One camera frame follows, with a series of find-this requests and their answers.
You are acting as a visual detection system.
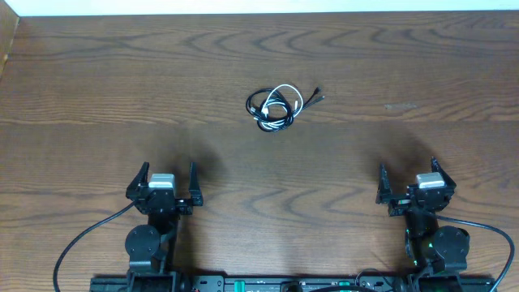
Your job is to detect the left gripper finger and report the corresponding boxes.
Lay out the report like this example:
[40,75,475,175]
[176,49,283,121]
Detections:
[127,161,149,193]
[188,162,203,205]

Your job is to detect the black USB cable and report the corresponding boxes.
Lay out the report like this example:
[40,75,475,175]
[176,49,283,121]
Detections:
[245,86,322,133]
[259,92,325,127]

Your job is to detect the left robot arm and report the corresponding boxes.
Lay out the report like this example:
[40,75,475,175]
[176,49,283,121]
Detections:
[125,162,204,292]

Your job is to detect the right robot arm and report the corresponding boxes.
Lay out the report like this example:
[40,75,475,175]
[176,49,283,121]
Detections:
[375,157,470,291]

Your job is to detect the white USB cable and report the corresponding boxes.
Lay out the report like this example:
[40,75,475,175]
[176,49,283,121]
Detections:
[253,84,305,131]

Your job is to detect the cardboard box wall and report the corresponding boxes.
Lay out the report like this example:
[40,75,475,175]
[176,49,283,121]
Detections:
[0,0,19,74]

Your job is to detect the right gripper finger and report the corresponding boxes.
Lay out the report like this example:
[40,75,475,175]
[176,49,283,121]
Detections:
[431,157,457,189]
[375,164,392,203]

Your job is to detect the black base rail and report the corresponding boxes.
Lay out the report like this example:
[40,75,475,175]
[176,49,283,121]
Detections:
[89,273,494,292]

